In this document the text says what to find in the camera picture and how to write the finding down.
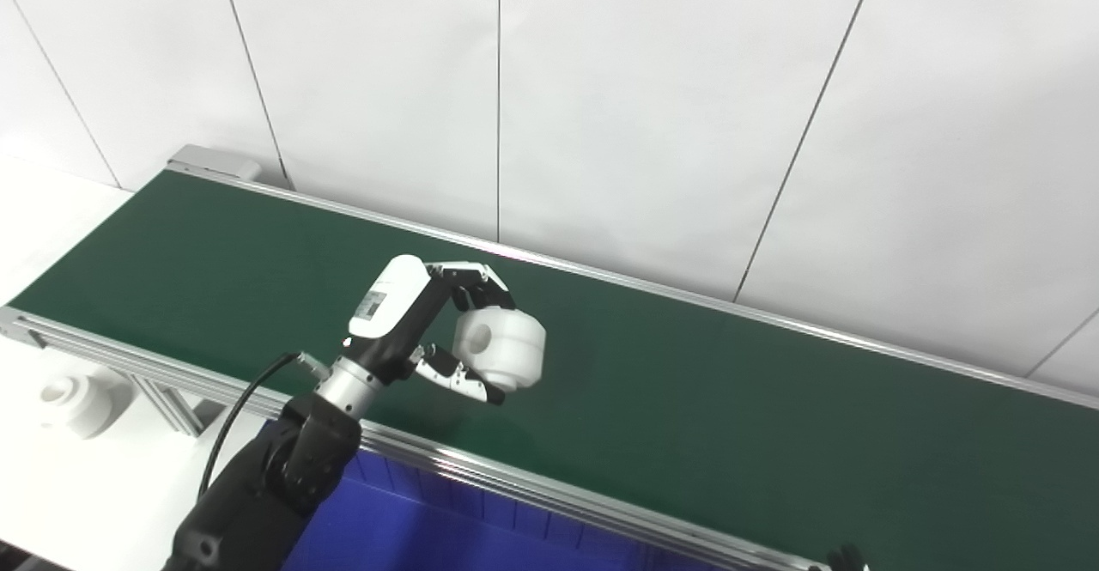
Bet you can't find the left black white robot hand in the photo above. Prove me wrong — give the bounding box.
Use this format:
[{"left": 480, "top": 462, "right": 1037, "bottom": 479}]
[{"left": 343, "top": 254, "right": 517, "bottom": 407}]

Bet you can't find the white cylindrical plastic part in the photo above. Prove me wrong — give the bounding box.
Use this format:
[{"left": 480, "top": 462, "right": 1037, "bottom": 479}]
[
  {"left": 452, "top": 307, "right": 548, "bottom": 395},
  {"left": 38, "top": 373, "right": 118, "bottom": 440}
]

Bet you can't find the green conveyor belt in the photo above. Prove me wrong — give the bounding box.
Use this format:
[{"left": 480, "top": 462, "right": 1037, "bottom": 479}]
[
  {"left": 0, "top": 145, "right": 1099, "bottom": 571},
  {"left": 7, "top": 169, "right": 1099, "bottom": 571}
]

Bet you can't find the blue plastic bin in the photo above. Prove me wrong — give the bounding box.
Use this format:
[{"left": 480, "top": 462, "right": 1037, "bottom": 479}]
[{"left": 282, "top": 446, "right": 718, "bottom": 571}]

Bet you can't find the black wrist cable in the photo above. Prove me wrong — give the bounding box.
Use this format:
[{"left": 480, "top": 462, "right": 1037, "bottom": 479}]
[{"left": 196, "top": 351, "right": 303, "bottom": 503}]

